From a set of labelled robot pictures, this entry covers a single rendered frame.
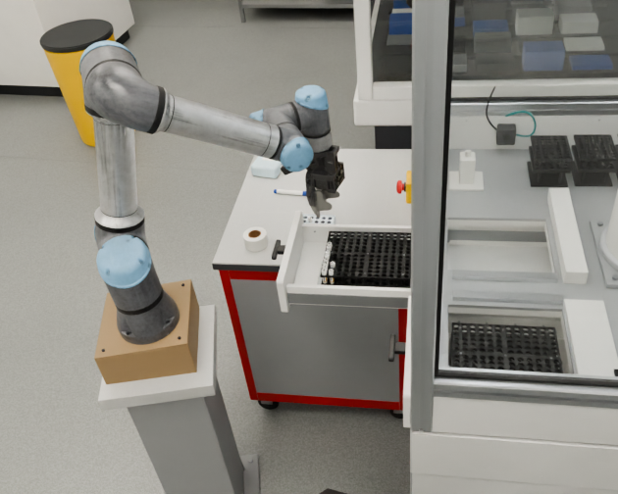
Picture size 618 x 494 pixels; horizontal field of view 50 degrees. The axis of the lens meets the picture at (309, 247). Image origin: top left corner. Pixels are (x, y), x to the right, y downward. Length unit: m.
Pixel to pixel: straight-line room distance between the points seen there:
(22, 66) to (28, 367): 2.58
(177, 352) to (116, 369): 0.16
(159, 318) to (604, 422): 0.97
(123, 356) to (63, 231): 2.05
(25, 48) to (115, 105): 3.62
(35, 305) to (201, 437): 1.56
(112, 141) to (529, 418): 1.00
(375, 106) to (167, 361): 1.19
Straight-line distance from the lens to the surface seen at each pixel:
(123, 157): 1.54
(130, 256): 1.54
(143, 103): 1.34
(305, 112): 1.60
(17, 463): 2.72
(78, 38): 4.07
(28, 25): 4.85
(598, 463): 1.39
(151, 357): 1.66
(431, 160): 0.88
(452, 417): 1.27
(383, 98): 2.37
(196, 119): 1.39
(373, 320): 2.05
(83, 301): 3.19
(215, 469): 2.03
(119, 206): 1.60
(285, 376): 2.32
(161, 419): 1.84
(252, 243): 1.96
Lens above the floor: 2.02
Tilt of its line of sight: 40 degrees down
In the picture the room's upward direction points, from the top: 7 degrees counter-clockwise
